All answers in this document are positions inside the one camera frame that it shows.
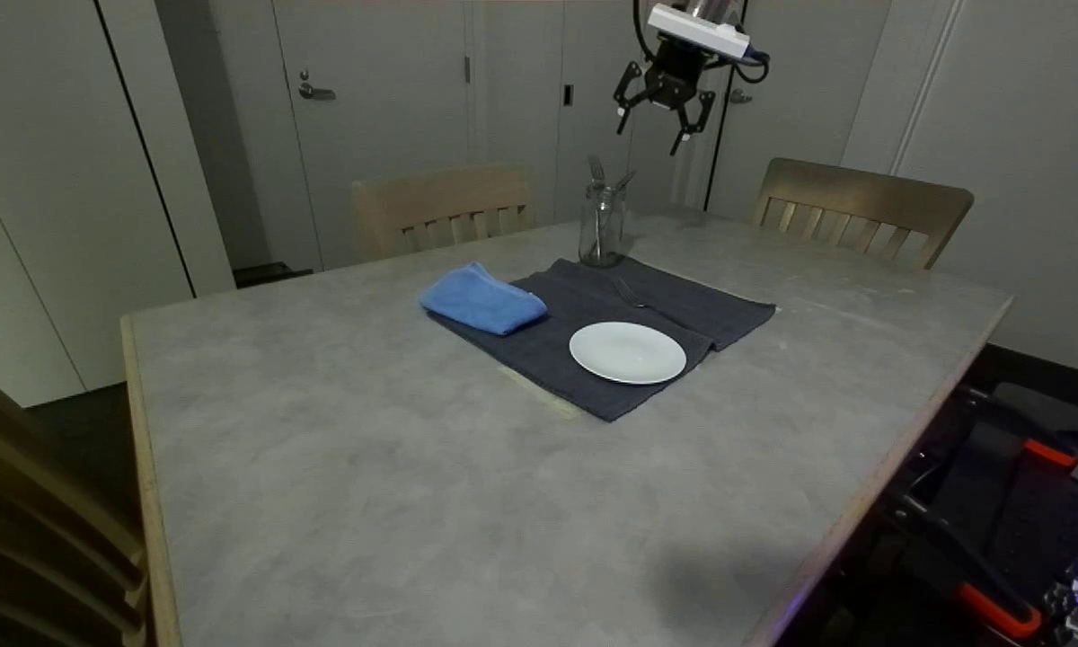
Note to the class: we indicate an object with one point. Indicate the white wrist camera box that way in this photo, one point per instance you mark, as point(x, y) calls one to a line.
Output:
point(721, 38)

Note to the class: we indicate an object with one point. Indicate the white round plate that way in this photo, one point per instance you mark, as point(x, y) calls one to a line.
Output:
point(625, 352)

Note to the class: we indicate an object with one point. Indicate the wooden chair far right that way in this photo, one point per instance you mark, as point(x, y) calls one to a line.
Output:
point(893, 215)

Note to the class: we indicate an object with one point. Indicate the wooden chair near corner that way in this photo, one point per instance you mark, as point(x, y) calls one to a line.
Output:
point(73, 569)

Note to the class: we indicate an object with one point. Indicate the black orange clamp near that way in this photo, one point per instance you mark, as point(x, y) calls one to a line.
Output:
point(979, 588)

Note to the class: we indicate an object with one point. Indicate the silver door handle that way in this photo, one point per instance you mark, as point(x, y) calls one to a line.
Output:
point(310, 89)

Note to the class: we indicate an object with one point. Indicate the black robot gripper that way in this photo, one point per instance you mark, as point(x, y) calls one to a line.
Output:
point(674, 79)

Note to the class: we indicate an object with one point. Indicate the blue cloth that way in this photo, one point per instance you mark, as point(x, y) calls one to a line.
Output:
point(478, 298)

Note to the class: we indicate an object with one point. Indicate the black orange clamp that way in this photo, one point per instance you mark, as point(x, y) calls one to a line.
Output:
point(979, 588)
point(1031, 435)

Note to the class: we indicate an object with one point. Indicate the wooden chair far left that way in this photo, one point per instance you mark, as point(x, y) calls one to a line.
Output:
point(416, 212)

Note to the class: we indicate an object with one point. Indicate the clear glass bottle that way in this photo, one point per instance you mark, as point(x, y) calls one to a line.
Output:
point(601, 227)

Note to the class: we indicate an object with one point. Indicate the black orange clamp far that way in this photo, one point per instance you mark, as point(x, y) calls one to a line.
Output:
point(1031, 435)

